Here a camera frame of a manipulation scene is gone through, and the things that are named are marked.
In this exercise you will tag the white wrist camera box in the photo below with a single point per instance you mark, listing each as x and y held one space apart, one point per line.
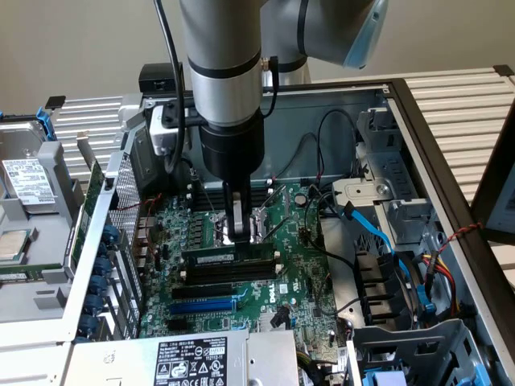
161 132

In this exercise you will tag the blue expansion slot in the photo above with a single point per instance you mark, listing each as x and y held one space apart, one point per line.
201 307

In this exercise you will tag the green graphics card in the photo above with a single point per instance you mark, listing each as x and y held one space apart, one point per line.
86 201

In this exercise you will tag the silver CPU socket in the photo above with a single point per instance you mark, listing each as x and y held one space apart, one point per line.
257 225

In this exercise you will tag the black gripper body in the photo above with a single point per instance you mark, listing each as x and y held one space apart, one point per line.
231 153

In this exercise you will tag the green RAM stick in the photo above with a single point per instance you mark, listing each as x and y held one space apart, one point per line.
20 276
209 259

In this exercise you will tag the silver metal disk bay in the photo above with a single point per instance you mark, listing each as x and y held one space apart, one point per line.
362 189

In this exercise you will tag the black RAM slot white latches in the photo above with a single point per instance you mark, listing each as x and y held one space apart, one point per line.
229 277
213 187
277 255
213 198

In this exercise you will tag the black box device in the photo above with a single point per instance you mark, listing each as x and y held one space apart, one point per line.
157 76

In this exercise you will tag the dark framed panel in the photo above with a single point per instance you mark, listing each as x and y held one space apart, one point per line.
483 193

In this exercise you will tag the blue card clip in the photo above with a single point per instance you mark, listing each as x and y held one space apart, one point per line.
94 305
88 325
109 234
98 285
104 267

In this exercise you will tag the short black expansion slot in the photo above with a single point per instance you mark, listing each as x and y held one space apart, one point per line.
177 325

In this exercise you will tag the grey parts rack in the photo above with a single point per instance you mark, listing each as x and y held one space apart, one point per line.
48 245

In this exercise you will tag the round coin battery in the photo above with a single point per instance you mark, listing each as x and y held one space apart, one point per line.
301 199

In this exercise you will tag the silver power supply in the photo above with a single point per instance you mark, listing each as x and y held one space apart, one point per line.
120 362

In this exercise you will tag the open PC case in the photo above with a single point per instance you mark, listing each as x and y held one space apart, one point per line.
322 104

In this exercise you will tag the black plastic shroud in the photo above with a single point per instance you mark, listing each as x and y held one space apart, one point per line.
378 281

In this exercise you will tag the grey metal drive cage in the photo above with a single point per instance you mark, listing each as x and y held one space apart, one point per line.
422 337

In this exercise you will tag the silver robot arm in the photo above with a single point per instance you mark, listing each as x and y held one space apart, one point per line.
221 40

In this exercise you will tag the silver CPU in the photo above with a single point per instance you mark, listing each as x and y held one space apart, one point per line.
14 245

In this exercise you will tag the black table end cap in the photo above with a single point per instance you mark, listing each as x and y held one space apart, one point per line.
503 70
55 102

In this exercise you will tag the green motherboard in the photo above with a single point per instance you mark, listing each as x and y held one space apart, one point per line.
297 249

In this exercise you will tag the long black expansion slot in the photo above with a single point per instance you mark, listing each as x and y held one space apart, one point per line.
201 291

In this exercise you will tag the hard disk with blue bracket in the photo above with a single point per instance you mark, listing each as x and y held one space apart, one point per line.
24 177

